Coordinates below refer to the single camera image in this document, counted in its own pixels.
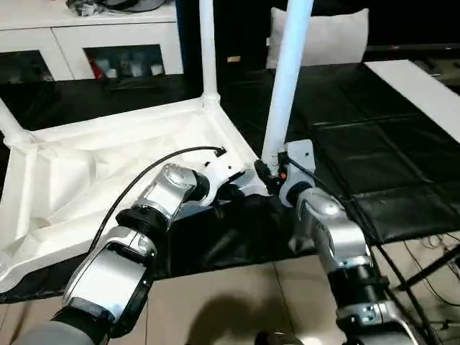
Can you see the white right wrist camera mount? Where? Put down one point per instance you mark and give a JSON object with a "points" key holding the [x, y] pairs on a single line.
{"points": [[300, 152]]}

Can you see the small white jar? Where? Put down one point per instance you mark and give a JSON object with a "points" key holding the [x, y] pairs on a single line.
{"points": [[155, 69], [112, 73]]}

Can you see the small brass object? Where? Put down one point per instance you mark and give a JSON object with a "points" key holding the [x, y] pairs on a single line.
{"points": [[233, 59]]}

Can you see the black mat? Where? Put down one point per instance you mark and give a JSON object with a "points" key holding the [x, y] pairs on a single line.
{"points": [[377, 143]]}

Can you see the black thin rod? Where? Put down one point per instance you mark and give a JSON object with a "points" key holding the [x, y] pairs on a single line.
{"points": [[427, 271]]}

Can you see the brown low sideboard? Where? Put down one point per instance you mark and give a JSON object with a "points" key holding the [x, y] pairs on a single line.
{"points": [[449, 77]]}

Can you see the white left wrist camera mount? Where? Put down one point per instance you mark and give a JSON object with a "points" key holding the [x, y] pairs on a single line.
{"points": [[223, 169]]}

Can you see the white cabinet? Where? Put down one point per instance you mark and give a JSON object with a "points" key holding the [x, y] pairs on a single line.
{"points": [[125, 36]]}

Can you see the grey pillow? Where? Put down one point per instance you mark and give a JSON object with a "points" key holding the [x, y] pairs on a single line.
{"points": [[334, 39]]}

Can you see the black crumpled bag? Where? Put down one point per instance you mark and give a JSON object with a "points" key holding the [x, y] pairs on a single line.
{"points": [[81, 7]]}

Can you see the grey helmet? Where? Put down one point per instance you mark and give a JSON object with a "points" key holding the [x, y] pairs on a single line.
{"points": [[122, 3]]}

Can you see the red bottle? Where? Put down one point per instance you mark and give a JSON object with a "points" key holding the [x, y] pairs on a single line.
{"points": [[95, 68]]}

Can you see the black bar pink mark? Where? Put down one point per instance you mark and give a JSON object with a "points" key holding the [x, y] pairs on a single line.
{"points": [[413, 47]]}

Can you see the white plastic table top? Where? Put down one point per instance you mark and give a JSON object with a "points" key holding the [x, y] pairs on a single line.
{"points": [[90, 161]]}

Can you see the white flat board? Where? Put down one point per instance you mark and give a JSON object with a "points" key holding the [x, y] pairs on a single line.
{"points": [[413, 86]]}

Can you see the black television stand foot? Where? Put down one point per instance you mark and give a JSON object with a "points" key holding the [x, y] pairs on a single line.
{"points": [[429, 67]]}

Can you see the black cabinet blue edge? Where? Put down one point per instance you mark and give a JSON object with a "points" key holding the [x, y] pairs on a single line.
{"points": [[244, 28]]}

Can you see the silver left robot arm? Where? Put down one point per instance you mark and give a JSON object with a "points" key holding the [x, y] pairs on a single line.
{"points": [[108, 269]]}

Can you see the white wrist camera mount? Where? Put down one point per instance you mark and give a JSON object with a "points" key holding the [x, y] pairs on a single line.
{"points": [[300, 152], [223, 169]]}

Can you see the white plastic table leg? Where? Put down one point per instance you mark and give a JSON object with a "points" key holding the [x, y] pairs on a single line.
{"points": [[287, 72], [209, 46], [10, 122]]}

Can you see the dark round object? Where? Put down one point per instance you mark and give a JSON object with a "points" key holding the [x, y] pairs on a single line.
{"points": [[276, 338]]}

